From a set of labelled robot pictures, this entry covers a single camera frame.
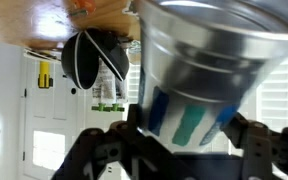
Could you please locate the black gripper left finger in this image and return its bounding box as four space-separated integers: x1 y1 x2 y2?
52 104 171 180

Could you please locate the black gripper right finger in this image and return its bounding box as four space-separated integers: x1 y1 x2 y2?
222 113 288 180

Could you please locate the silver metal cup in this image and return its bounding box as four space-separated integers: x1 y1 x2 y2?
135 0 288 152

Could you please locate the white front door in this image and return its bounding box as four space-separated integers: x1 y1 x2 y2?
20 56 126 180

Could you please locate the black bowl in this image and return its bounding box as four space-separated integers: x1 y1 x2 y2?
61 29 129 90

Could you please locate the wooden side table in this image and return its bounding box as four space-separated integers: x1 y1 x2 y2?
0 0 143 64

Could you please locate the yellow broom handle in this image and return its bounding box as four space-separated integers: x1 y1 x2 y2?
38 61 53 89

